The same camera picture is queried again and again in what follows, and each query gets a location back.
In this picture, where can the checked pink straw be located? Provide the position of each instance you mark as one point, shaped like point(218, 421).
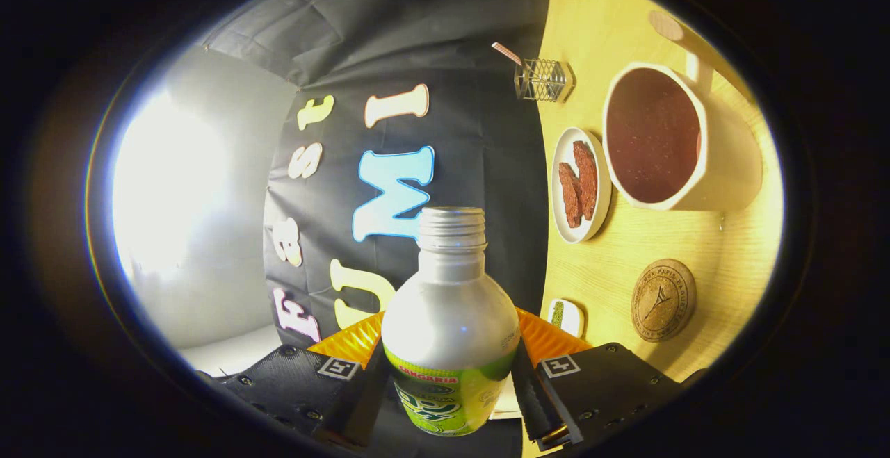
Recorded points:
point(506, 53)

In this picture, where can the round cork coaster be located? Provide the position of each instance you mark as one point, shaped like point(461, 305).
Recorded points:
point(664, 299)

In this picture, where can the brown meat slice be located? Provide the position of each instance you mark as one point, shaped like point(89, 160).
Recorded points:
point(586, 180)
point(570, 194)

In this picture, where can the white round plate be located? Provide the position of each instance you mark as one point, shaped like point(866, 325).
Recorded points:
point(564, 156)

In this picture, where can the wooden table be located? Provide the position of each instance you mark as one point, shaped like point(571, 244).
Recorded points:
point(640, 249)

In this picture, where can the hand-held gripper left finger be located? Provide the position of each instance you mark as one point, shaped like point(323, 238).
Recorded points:
point(292, 381)

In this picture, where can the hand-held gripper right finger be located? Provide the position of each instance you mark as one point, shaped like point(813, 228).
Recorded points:
point(539, 395)

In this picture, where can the white divided dish with beans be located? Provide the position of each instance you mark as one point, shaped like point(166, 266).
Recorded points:
point(571, 319)

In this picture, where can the silver bottle with green label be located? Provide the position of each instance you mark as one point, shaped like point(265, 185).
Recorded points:
point(448, 319)

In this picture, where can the black backdrop cloth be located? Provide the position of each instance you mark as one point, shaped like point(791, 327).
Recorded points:
point(473, 62)

